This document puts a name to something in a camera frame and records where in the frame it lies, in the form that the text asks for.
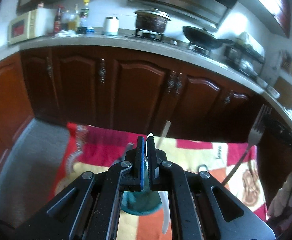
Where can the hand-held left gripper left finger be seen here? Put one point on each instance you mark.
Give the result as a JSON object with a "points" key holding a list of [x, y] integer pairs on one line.
{"points": [[142, 166]]}

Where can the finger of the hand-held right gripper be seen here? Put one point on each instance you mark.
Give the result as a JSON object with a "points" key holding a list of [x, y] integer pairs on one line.
{"points": [[280, 133]]}

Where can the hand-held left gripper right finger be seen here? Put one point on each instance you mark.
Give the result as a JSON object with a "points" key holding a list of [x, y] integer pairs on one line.
{"points": [[151, 165]]}

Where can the metal fork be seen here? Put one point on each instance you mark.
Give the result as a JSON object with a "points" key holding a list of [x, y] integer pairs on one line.
{"points": [[257, 132]]}

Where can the wooden chopstick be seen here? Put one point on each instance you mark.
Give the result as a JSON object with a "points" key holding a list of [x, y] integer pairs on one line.
{"points": [[166, 130]]}

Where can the teal cup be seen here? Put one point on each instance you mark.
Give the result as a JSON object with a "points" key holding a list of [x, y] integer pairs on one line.
{"points": [[141, 205]]}

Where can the white plastic spoon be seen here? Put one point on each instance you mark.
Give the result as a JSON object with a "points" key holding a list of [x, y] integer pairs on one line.
{"points": [[165, 212]]}

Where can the person's right hand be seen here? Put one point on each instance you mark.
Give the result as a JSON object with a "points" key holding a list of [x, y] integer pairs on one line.
{"points": [[283, 196]]}

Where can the wooden board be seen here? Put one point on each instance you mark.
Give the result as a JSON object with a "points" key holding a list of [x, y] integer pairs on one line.
{"points": [[285, 91]]}

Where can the patchwork printed tablecloth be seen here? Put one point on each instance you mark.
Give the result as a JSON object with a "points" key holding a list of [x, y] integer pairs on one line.
{"points": [[198, 155]]}

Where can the hanging cutting boards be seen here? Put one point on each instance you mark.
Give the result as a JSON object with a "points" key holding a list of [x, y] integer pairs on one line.
{"points": [[290, 63]]}

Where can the wooden base cabinet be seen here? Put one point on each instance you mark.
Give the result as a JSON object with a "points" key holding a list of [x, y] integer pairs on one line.
{"points": [[6, 100], [136, 87]]}

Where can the metal dish rack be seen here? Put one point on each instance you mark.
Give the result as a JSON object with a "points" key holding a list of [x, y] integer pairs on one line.
{"points": [[245, 55]]}

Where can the black wok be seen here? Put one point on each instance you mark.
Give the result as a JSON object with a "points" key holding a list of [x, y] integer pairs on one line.
{"points": [[202, 39]]}

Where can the small steel cup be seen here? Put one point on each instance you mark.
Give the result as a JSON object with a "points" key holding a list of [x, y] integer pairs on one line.
{"points": [[173, 42]]}

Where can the gas stove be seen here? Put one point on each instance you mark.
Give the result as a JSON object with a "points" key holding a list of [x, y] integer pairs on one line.
{"points": [[161, 37]]}

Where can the white canister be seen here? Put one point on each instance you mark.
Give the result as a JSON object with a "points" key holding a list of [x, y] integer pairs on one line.
{"points": [[110, 26]]}

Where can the dark cooking pot with lid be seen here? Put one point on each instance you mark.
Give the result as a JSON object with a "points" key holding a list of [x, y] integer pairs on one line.
{"points": [[152, 21]]}

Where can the blue packet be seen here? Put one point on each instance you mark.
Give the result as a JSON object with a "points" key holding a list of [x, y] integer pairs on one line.
{"points": [[91, 29]]}

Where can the white cloth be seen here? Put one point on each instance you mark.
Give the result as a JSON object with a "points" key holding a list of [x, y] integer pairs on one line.
{"points": [[64, 33]]}

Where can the amber oil bottle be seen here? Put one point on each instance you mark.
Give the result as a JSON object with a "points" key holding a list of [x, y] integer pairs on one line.
{"points": [[74, 21]]}

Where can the steel range hood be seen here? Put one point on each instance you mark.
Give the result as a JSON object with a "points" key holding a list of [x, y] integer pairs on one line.
{"points": [[186, 2]]}

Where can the clear glass bottle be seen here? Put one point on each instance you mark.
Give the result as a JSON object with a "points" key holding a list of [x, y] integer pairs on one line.
{"points": [[66, 21]]}

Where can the dark bottle with red label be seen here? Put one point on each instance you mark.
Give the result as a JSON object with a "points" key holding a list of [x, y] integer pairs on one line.
{"points": [[58, 20]]}

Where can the cream microwave oven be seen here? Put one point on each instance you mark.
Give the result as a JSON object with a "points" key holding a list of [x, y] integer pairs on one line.
{"points": [[26, 27]]}

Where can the small jar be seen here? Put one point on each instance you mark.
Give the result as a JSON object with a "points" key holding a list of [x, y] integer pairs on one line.
{"points": [[40, 5]]}

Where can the red-brown wall cabinet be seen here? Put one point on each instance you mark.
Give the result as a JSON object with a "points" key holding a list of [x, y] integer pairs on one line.
{"points": [[273, 2]]}

